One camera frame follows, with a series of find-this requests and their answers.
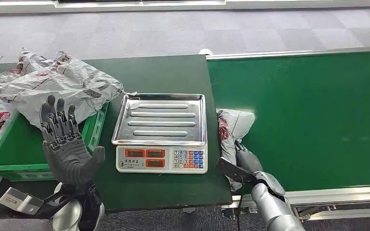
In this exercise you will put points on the green plastic basket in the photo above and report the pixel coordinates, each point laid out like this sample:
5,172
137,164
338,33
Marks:
19,150

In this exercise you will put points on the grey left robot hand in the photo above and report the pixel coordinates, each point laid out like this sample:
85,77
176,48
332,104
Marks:
65,156

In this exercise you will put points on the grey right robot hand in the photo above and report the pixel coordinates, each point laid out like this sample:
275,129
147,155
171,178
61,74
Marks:
248,161

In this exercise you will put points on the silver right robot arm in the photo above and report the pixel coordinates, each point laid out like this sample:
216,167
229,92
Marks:
276,210

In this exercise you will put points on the electronic scale with steel tray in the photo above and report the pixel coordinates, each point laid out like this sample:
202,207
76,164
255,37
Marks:
161,127

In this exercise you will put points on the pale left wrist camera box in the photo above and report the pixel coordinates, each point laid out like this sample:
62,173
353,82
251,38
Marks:
20,201

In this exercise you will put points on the white table foot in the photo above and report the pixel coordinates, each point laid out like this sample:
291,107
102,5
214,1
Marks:
188,210

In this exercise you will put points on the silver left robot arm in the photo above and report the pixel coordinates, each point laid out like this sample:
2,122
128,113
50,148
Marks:
68,213

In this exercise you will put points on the white round conveyor roller end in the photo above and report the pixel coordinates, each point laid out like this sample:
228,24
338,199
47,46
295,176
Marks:
206,52

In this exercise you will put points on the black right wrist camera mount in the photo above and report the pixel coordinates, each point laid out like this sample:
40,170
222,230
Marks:
233,170

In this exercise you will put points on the green conveyor belt with frame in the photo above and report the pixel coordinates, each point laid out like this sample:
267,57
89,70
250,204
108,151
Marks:
300,121

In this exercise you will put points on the small grey plastic mailer package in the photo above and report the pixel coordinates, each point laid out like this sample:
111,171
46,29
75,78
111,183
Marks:
236,122

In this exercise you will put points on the large crumpled grey mailer package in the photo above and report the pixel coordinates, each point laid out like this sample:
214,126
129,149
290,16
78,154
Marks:
63,84

